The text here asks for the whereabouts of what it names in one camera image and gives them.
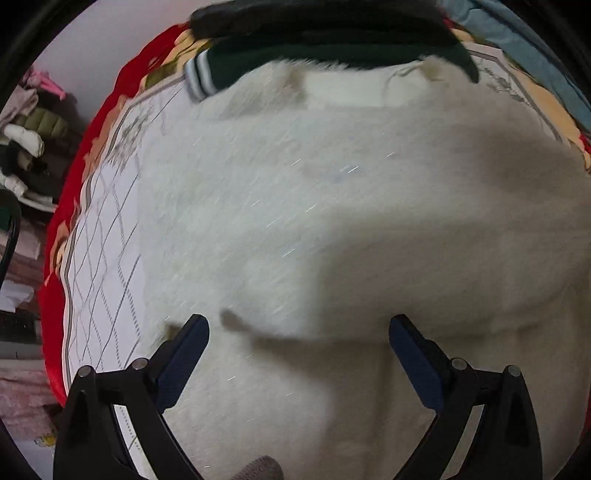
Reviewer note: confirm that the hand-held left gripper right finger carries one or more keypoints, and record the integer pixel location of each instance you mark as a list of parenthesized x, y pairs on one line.
[(415, 360)]

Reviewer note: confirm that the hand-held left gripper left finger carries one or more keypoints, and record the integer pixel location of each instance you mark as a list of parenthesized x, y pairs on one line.
[(182, 355)]

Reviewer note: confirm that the white fluffy sweater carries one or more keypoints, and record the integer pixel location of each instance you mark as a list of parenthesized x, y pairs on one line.
[(351, 258)]

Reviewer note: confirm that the pile of assorted clothes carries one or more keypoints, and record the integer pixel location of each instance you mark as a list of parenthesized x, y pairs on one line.
[(32, 134)]

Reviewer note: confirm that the brown knitted cloth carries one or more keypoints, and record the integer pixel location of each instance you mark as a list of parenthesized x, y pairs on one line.
[(258, 468)]

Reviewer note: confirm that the red floral printed blanket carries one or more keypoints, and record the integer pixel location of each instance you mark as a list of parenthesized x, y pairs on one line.
[(97, 240)]

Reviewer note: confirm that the dark green striped-cuff sweater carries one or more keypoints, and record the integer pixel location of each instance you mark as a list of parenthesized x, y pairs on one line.
[(332, 46)]

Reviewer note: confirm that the blue cloth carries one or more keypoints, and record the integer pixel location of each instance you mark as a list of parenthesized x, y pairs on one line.
[(531, 50)]

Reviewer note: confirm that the black chair frame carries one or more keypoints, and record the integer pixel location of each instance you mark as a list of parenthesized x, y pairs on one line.
[(9, 230)]

